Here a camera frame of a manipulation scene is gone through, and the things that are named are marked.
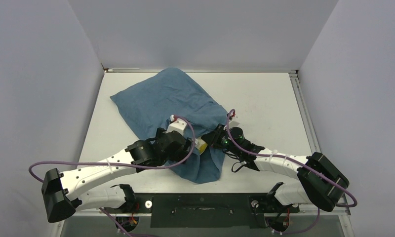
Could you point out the blue pillowcase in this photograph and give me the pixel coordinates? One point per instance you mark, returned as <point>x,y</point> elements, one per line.
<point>148,105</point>

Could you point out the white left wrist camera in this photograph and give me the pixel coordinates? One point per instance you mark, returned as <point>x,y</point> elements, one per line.
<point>177,125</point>

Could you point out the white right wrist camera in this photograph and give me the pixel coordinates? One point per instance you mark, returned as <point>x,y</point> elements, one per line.
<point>233,121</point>

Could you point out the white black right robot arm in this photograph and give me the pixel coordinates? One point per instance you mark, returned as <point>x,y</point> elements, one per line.
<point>318,180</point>

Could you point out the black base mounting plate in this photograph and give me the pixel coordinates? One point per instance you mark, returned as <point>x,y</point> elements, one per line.
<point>216,210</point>

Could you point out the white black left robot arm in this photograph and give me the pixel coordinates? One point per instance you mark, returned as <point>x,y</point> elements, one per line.
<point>65,193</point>

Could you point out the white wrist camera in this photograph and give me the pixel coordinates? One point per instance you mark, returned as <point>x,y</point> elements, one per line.
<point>177,125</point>
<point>233,121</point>

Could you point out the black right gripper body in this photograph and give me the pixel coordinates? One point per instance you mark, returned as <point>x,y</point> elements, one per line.
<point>221,140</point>

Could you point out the yellow white pillow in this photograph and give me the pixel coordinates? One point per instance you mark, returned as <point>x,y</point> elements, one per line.
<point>200,145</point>

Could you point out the aluminium frame rail right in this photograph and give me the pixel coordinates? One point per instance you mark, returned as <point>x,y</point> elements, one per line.
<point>306,118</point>

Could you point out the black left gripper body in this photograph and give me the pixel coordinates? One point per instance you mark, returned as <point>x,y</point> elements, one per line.
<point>178,153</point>

